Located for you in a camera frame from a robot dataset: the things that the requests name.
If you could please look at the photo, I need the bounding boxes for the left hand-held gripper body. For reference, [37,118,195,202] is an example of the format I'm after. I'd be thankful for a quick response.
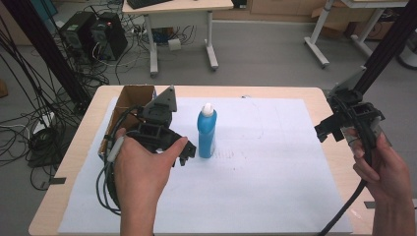
[126,85,183,154]

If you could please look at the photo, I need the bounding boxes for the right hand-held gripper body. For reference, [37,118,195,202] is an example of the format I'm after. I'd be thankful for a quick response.
[328,65,391,147]

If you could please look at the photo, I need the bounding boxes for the blue bottle with white cap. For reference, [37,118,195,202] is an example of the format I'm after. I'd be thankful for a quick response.
[197,102,218,159]

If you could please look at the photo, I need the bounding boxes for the person's left hand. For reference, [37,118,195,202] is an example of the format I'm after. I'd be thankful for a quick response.
[112,127,190,214]

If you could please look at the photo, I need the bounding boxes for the person's right hand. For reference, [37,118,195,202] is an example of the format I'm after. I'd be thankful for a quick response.
[345,127,415,204]

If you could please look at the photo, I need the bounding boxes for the open cardboard box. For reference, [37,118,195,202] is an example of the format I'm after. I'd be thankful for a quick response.
[97,85,157,162]

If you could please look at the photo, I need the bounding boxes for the white paper sheet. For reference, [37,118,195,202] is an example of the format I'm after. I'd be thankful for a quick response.
[57,95,354,235]

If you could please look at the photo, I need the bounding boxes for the small white box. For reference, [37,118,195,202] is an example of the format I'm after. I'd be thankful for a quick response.
[167,37,183,52]

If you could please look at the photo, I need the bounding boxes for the brown cardboard boxes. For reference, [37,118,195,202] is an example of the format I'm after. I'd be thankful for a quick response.
[310,5,396,41]

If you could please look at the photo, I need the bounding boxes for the black computer tower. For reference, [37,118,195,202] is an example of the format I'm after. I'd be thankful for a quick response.
[89,12,129,62]
[58,11,98,61]

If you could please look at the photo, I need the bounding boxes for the white power strip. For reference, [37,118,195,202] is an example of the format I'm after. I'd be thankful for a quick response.
[31,111,56,136]

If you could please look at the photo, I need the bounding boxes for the wooden desk with white legs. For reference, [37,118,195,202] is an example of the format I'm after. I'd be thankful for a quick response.
[121,0,235,79]

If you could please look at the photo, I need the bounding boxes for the black keyboard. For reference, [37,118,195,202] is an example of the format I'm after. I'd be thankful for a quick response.
[126,0,174,10]

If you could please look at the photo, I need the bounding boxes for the black metal frame post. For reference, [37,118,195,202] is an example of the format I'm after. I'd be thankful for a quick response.
[2,0,93,111]
[353,0,417,96]

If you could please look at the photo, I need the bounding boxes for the right hand-held gripper cable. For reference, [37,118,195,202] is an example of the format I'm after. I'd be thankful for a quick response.
[317,96,379,236]

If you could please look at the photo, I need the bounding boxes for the hand-held gripper cable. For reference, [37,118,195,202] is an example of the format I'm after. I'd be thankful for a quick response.
[95,104,146,216]
[317,96,379,236]

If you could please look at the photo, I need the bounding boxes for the left hand-held gripper cable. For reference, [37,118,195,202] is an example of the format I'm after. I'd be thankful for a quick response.
[95,104,146,216]

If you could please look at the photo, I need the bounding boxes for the white desk frame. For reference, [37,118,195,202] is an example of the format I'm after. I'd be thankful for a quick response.
[303,0,411,70]

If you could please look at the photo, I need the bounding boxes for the bundle of black floor cables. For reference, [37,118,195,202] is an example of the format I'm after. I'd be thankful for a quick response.
[0,16,111,191]

